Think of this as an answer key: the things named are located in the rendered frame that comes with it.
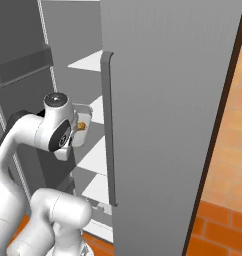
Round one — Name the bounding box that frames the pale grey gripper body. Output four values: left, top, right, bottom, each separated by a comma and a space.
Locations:
54, 129, 76, 162

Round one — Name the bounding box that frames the clear meat container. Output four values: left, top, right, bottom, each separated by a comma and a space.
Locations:
71, 103, 94, 149

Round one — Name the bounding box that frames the white freezer rack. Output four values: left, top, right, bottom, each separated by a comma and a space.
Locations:
80, 173, 111, 205
75, 135, 109, 177
88, 95, 106, 125
66, 49, 104, 73

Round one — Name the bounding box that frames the brown chicken drumstick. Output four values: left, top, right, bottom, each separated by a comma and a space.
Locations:
76, 121, 88, 132

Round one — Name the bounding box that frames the white freezer drawer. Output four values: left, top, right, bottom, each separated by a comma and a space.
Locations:
82, 196, 115, 245

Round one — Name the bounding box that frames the grey freezer body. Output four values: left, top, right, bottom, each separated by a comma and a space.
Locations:
36, 0, 115, 245

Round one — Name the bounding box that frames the grey freezer door with bins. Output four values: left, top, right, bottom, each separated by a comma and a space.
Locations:
0, 0, 77, 216

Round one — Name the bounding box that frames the grey door bin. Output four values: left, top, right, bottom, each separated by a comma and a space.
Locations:
0, 44, 55, 89
16, 143, 77, 198

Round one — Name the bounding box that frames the dark brown cabinet panel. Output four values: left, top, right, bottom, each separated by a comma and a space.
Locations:
181, 13, 242, 256

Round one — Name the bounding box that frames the grey freezer door handle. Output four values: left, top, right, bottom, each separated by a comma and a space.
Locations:
100, 50, 118, 207

